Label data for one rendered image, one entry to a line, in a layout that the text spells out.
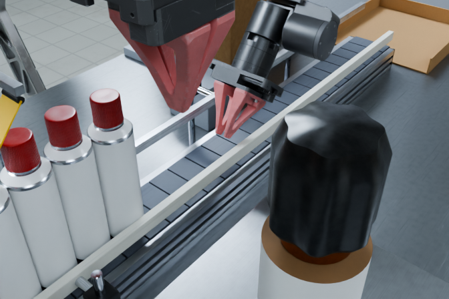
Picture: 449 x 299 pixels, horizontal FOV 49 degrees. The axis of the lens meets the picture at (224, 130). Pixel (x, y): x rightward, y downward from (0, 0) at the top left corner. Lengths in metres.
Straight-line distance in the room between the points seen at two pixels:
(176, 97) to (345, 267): 0.18
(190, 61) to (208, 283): 0.37
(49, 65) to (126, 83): 2.00
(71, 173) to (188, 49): 0.30
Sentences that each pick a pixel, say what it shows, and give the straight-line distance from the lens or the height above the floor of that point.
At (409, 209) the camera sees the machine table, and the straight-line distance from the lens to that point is 0.82.
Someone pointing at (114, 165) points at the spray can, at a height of 1.01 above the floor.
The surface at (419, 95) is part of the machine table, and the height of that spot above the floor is 0.83.
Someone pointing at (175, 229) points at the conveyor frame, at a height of 0.88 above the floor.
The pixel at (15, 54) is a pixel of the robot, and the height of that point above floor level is 0.67.
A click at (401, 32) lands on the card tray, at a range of 1.37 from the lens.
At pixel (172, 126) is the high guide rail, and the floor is 0.96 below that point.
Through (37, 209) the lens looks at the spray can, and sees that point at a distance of 0.55.
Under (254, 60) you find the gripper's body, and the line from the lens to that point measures 0.72.
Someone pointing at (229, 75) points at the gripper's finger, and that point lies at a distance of 0.72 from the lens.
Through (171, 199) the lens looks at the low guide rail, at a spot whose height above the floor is 0.92.
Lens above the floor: 1.37
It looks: 36 degrees down
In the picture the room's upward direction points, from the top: straight up
